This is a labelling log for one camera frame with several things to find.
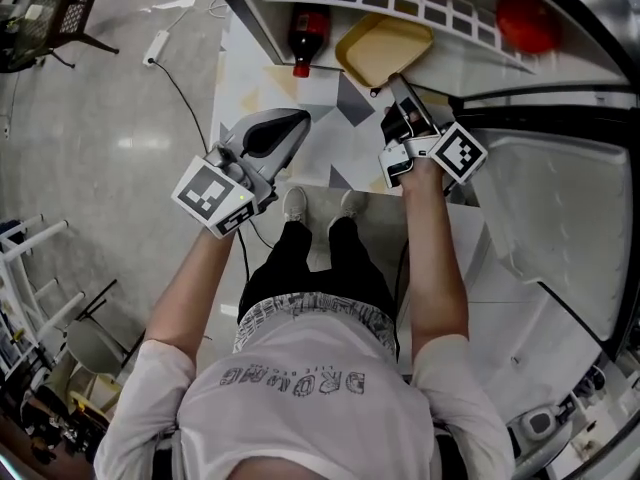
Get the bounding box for white power cable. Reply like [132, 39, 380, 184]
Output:
[166, 0, 230, 35]

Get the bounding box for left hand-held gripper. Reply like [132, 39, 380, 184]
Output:
[170, 107, 313, 240]

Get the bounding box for dark cola bottle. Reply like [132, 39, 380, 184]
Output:
[286, 1, 333, 80]

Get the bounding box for grey chair with black legs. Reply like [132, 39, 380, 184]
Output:
[63, 278, 147, 385]

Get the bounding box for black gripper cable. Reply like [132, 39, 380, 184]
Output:
[394, 240, 412, 320]
[236, 217, 275, 290]

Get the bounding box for small black-framed fridge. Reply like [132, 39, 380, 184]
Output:
[197, 0, 640, 365]

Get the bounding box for white and grey appliance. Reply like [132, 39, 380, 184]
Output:
[506, 401, 577, 470]

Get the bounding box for person's black shorts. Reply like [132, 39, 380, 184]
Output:
[238, 214, 399, 325]

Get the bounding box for table with triangle-patterned cloth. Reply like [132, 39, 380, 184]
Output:
[209, 13, 467, 197]

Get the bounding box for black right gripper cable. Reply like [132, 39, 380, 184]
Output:
[394, 240, 412, 320]

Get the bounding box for person's right grey shoe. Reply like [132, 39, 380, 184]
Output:
[339, 189, 369, 220]

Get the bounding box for person's white printed shirt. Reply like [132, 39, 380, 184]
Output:
[93, 289, 517, 480]

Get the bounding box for yellow square plastic tray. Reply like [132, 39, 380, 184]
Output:
[334, 12, 436, 90]

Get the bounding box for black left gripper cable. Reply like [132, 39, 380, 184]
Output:
[236, 217, 275, 290]

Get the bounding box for white metal rack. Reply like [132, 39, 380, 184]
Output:
[0, 214, 87, 370]

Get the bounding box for person's right forearm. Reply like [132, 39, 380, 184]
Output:
[399, 166, 472, 370]

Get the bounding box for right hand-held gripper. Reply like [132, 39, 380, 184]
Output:
[377, 73, 489, 192]

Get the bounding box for red tomato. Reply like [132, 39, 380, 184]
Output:
[495, 0, 563, 56]

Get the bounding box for white power strip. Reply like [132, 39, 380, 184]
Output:
[142, 29, 171, 67]

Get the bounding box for person's grey shoe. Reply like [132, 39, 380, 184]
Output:
[339, 189, 369, 220]
[281, 186, 309, 224]

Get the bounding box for white cabinet counter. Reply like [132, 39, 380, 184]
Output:
[399, 187, 622, 469]

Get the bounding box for person's left grey shoe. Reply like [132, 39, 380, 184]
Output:
[281, 186, 309, 224]

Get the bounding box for person's left forearm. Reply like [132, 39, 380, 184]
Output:
[143, 224, 237, 365]

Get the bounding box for black power cable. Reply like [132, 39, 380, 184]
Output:
[153, 59, 210, 153]

